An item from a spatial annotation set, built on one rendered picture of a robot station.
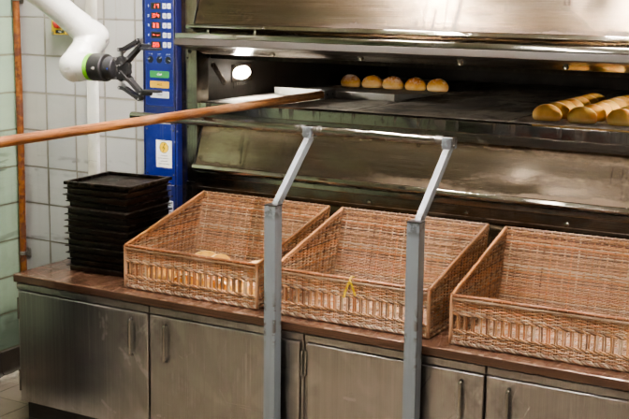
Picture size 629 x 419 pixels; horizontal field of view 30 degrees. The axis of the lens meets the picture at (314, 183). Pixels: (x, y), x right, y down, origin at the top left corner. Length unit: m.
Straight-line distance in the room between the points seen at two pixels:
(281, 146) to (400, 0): 0.70
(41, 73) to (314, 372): 1.88
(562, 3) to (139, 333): 1.76
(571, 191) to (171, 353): 1.41
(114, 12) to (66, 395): 1.46
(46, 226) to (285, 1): 1.48
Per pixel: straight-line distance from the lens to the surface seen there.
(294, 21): 4.15
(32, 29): 4.92
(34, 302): 4.33
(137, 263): 4.05
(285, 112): 4.21
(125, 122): 3.61
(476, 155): 3.91
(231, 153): 4.35
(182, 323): 3.92
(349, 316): 3.63
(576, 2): 3.77
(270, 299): 3.63
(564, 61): 3.61
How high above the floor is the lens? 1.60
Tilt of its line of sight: 9 degrees down
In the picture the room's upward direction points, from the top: 1 degrees clockwise
